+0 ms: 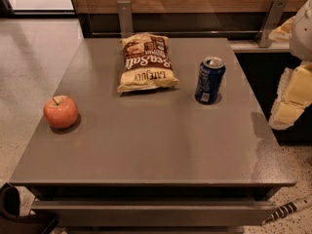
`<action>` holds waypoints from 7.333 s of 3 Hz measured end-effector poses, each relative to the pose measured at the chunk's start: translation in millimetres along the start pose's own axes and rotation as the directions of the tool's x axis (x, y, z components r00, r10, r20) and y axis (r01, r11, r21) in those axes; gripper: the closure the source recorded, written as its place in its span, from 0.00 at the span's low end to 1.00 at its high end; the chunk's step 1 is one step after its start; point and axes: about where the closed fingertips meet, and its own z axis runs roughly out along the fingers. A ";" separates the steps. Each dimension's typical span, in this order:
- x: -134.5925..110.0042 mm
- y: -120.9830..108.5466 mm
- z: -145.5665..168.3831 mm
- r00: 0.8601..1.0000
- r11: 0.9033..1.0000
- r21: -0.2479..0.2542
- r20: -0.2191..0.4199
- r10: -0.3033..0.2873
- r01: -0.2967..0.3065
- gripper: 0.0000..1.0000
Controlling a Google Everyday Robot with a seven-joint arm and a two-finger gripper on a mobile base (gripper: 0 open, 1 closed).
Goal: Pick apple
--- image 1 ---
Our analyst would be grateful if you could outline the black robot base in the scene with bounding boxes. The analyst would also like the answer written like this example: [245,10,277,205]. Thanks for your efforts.
[0,182,59,234]

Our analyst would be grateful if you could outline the striped black white cable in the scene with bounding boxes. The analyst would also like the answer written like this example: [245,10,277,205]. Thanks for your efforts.
[261,195,312,226]

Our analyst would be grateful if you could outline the metal bracket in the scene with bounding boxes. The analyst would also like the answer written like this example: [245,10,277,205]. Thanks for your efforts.
[255,0,288,48]
[117,0,134,38]

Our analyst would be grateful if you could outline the red apple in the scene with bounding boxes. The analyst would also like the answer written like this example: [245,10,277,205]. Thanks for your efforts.
[43,96,78,129]

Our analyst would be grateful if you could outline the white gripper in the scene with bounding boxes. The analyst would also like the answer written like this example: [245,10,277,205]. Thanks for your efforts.
[268,0,312,131]

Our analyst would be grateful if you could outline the sea salt chips bag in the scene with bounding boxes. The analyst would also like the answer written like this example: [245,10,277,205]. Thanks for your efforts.
[117,32,178,93]

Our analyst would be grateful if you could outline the right metal bracket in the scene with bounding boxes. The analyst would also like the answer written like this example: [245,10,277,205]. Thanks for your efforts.
[255,0,288,48]

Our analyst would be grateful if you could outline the blue soda can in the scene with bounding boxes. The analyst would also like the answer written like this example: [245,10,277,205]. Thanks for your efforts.
[195,57,225,104]

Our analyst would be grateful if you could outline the left metal bracket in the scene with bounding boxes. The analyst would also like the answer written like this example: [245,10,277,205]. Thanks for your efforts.
[117,0,134,38]

